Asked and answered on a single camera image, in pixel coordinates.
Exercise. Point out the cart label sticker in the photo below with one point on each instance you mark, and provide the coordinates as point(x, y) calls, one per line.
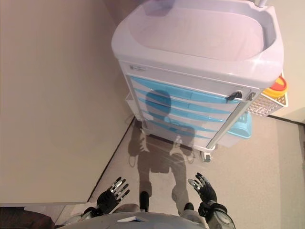
point(138, 68)

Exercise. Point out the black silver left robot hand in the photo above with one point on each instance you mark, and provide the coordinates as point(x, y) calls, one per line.
point(108, 201)

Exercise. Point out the yellow sharps container red lid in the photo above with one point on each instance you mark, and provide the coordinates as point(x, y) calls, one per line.
point(274, 89)

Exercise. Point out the black cart lock key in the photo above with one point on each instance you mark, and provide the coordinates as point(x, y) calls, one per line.
point(234, 96)

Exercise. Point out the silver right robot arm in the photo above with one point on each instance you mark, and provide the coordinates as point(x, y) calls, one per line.
point(221, 217)

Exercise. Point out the grey robot torso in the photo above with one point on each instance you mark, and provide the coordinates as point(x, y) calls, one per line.
point(155, 220)

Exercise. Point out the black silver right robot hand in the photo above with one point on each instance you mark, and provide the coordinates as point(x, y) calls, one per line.
point(208, 193)

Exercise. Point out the black right robot foot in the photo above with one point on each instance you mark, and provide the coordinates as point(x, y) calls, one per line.
point(188, 206)

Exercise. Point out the black left robot foot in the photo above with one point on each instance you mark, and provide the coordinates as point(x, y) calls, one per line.
point(144, 199)

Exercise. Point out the light blue waste bin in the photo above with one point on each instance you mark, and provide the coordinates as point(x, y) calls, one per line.
point(241, 127)

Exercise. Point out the silver right robot leg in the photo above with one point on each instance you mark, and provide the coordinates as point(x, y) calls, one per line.
point(190, 213)

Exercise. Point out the clear plastic side bin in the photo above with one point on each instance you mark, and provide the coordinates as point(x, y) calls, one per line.
point(129, 102)

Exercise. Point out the black robot foot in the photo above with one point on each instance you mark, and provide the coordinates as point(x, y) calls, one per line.
point(188, 206)
point(144, 199)

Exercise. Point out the white medical cart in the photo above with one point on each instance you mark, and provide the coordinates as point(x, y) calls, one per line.
point(190, 33)

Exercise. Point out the person brown trousers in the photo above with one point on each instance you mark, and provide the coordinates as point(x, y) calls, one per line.
point(21, 218)

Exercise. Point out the white mesh side basket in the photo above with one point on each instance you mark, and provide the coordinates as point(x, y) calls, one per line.
point(264, 106)

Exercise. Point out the grey aluminium cart post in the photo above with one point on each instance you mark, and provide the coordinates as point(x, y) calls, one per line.
point(140, 107)
point(228, 121)

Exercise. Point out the grey cart caster wheel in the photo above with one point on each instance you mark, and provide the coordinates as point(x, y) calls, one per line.
point(206, 157)

